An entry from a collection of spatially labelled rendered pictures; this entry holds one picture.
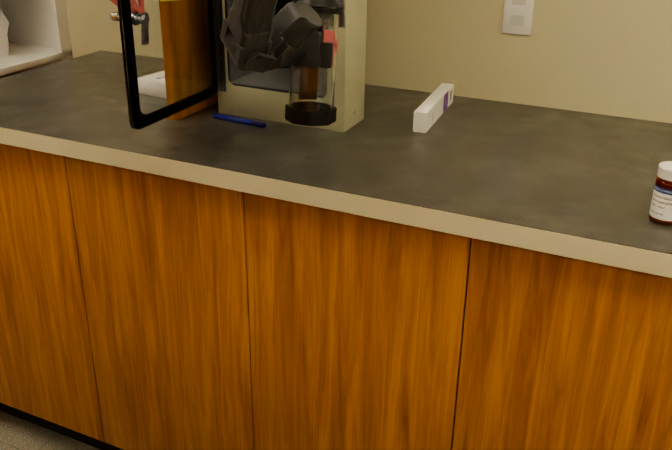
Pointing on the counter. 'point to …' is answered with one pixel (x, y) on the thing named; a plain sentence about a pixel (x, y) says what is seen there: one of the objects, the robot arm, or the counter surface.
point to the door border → (129, 50)
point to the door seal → (134, 47)
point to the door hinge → (218, 17)
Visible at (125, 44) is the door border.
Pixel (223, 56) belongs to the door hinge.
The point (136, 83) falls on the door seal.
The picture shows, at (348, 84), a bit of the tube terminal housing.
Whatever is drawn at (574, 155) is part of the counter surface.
